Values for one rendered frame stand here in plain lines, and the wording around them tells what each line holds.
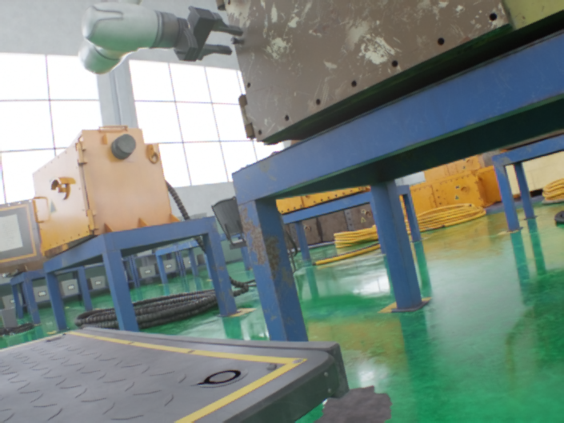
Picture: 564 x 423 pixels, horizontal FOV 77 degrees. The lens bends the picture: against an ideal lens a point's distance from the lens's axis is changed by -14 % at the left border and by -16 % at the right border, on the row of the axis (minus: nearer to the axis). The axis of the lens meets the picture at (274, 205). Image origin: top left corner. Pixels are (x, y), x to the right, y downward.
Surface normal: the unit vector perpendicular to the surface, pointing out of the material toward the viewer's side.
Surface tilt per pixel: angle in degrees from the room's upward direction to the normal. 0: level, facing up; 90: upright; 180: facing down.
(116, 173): 90
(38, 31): 90
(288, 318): 90
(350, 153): 90
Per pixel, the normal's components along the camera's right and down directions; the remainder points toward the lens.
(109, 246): 0.67, -0.21
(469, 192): -0.70, 0.11
